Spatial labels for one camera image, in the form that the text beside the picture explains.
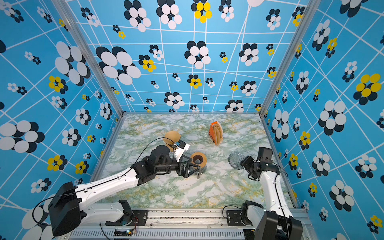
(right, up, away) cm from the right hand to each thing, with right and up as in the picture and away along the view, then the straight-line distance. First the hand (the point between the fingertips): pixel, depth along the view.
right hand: (246, 164), depth 85 cm
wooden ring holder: (-27, +3, +1) cm, 27 cm away
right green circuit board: (-3, -30, -14) cm, 33 cm away
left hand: (-28, +4, -14) cm, 32 cm away
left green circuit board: (-64, -30, -13) cm, 72 cm away
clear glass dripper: (-5, +1, +6) cm, 8 cm away
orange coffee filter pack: (-15, +18, +14) cm, 27 cm away
